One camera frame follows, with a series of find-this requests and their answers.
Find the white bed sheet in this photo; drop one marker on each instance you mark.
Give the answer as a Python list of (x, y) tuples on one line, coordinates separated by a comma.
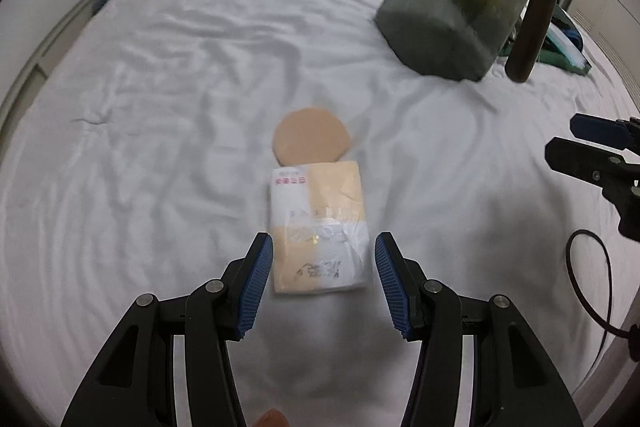
[(150, 132)]

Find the green tray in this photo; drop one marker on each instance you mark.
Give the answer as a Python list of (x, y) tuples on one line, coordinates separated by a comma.
[(555, 59)]

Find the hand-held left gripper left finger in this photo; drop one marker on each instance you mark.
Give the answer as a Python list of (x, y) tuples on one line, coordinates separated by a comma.
[(255, 287)]

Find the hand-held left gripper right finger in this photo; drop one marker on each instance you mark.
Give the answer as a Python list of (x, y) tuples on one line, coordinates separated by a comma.
[(392, 287)]

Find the person's left hand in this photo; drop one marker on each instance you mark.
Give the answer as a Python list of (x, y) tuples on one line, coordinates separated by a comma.
[(270, 419)]

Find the white teal packet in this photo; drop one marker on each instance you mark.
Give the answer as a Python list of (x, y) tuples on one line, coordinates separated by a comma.
[(567, 42)]

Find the beige white tissue packet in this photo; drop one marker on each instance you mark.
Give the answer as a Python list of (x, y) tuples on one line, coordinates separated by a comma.
[(320, 217)]

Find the grey wall trim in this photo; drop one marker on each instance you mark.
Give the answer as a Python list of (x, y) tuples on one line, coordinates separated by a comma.
[(45, 52)]

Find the brown rod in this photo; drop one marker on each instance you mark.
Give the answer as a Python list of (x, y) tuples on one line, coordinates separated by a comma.
[(527, 47)]

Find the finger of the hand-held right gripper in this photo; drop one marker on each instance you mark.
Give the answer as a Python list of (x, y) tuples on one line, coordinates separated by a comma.
[(592, 127), (570, 154)]

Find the round beige sponge puff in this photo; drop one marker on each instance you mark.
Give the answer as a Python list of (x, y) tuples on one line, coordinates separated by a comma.
[(310, 137)]

